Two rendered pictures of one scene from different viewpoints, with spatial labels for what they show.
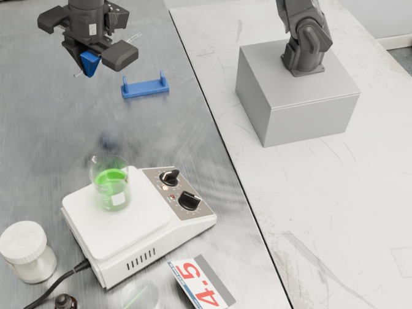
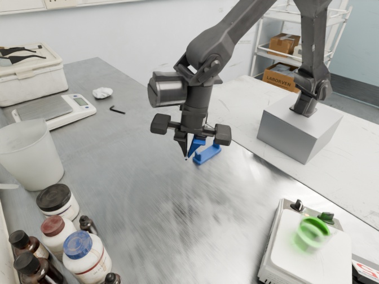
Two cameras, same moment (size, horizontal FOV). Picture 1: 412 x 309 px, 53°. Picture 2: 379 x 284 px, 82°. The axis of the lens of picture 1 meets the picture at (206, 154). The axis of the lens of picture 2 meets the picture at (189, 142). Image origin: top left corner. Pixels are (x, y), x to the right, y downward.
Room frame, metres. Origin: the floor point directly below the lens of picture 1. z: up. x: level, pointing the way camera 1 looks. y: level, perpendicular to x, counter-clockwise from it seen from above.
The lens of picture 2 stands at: (0.25, 0.39, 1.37)
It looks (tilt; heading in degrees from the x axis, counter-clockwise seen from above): 40 degrees down; 336
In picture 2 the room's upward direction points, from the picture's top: straight up
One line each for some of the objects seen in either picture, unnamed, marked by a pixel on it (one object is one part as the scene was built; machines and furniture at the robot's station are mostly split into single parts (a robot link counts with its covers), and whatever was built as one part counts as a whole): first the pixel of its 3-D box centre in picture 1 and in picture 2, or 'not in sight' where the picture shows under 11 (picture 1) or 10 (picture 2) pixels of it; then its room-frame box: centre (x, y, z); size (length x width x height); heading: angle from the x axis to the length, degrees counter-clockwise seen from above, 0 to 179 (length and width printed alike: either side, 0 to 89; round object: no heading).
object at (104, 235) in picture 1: (116, 209); (311, 248); (0.33, 0.12, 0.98); 0.12 x 0.12 x 0.01; 37
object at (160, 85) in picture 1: (144, 83); (207, 150); (0.69, 0.14, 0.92); 0.10 x 0.03 x 0.04; 109
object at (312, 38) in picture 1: (311, 24); (314, 84); (0.65, -0.17, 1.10); 0.09 x 0.07 x 0.06; 2
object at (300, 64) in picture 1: (305, 51); (306, 101); (0.65, -0.17, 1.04); 0.07 x 0.07 x 0.06; 19
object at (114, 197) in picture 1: (110, 184); (311, 230); (0.34, 0.13, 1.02); 0.06 x 0.05 x 0.08; 58
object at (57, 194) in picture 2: not in sight; (58, 204); (0.64, 0.55, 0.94); 0.07 x 0.07 x 0.07
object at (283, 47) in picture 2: not in sight; (292, 54); (2.03, -1.59, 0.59); 0.65 x 0.48 x 0.93; 17
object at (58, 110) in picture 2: not in sight; (54, 110); (1.13, 0.58, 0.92); 0.26 x 0.19 x 0.05; 108
